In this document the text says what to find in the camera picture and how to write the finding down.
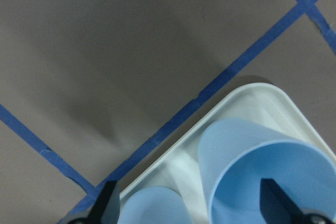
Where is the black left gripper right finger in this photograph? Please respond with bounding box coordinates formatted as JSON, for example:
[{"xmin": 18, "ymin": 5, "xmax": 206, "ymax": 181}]
[{"xmin": 259, "ymin": 178, "xmax": 333, "ymax": 224}]

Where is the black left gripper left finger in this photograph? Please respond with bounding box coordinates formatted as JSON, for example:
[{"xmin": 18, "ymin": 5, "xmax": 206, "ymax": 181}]
[{"xmin": 68, "ymin": 180, "xmax": 120, "ymax": 224}]

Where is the light blue plastic cup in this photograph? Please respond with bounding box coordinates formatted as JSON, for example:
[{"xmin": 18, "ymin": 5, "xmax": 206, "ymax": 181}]
[{"xmin": 197, "ymin": 118, "xmax": 335, "ymax": 223}]

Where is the cream plastic tray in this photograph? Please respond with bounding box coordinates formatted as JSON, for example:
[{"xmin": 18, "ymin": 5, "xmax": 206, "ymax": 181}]
[{"xmin": 120, "ymin": 83, "xmax": 335, "ymax": 223}]

